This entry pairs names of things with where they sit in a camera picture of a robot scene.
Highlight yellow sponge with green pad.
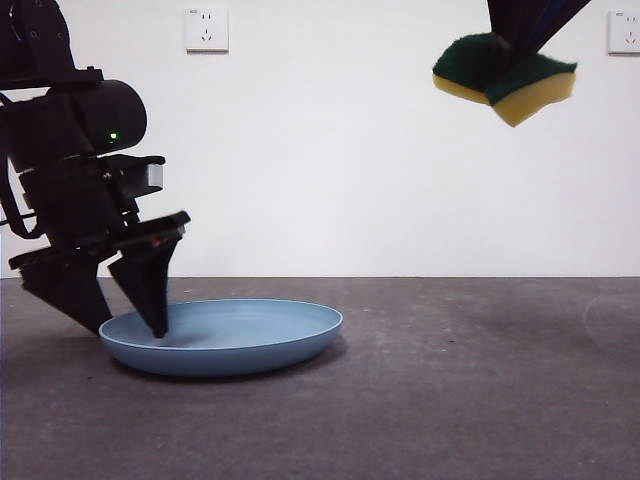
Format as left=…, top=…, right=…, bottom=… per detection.
left=431, top=33, right=579, bottom=128

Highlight light blue round plate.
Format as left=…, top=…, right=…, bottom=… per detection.
left=98, top=298, right=345, bottom=377

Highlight black cable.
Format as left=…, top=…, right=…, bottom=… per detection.
left=0, top=147, right=40, bottom=242

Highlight white wall socket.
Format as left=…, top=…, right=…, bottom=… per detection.
left=607, top=10, right=640, bottom=56
left=186, top=5, right=230, bottom=55

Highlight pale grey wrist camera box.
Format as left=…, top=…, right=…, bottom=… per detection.
left=112, top=155, right=167, bottom=199

